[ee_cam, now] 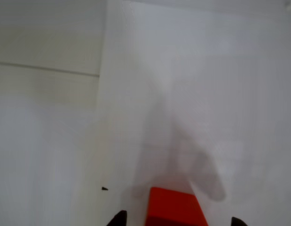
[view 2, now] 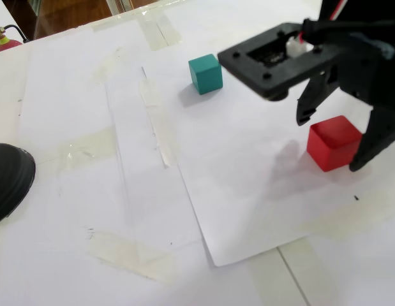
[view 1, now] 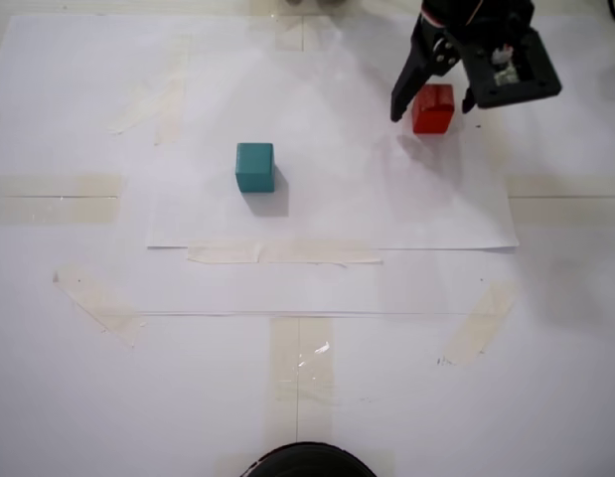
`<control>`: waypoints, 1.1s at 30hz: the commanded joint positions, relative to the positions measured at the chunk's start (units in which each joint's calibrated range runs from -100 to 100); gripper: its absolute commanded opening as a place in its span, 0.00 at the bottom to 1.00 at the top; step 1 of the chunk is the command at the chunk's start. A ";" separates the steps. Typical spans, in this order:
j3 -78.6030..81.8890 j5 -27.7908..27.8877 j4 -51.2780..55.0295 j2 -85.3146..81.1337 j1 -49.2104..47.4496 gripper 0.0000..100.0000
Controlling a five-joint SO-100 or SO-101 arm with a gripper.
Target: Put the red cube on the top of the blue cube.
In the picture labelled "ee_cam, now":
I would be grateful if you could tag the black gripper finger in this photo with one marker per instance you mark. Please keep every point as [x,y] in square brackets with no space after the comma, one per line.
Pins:
[120,220]
[237,222]

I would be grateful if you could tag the red cube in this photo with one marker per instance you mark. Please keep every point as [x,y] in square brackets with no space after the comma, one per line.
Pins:
[173,207]

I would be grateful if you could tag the white paper sheet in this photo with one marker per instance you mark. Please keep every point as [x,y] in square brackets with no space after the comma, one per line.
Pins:
[230,94]

